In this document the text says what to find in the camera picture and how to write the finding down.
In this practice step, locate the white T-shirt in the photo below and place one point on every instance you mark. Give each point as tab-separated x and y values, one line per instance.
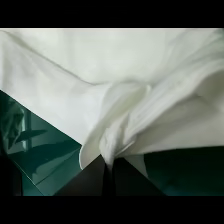
100	66

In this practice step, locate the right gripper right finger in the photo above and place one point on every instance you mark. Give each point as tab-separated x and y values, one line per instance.
133	180

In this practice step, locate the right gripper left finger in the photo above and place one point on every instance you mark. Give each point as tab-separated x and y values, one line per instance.
91	180

